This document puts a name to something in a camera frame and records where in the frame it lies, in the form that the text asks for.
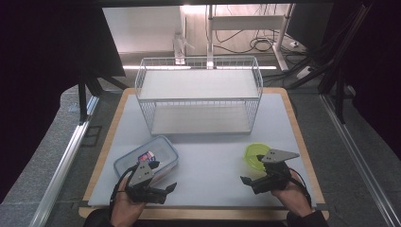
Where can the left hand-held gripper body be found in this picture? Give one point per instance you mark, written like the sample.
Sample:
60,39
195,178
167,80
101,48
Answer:
142,189

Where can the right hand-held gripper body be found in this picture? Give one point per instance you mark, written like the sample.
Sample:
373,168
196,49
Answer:
274,178

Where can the green plastic bowl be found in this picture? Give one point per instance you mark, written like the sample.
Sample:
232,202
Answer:
252,154

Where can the clear food container blue lid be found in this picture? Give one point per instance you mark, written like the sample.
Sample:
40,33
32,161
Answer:
164,149

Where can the person's left hand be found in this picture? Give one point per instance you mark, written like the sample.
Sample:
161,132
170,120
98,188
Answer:
126,208

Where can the person's right hand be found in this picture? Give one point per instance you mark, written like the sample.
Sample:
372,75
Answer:
293,198

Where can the grey table mat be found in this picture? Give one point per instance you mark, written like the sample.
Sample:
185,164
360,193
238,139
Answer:
205,176

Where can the wooden table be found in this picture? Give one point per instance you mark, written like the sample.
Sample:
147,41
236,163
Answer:
205,213

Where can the black metal stand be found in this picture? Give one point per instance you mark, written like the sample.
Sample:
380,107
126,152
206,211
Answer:
339,94
82,101

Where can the white cabinet panel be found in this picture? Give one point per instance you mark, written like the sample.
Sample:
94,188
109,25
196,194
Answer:
142,28

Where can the dark monitor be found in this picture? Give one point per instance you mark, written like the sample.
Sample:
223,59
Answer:
307,25

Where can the dark curtain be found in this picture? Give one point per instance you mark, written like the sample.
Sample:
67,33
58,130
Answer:
41,63
384,63

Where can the aluminium rail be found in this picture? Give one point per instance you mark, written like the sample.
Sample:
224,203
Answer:
63,167
356,151

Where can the white desk frame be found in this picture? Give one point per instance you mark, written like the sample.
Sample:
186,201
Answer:
246,22

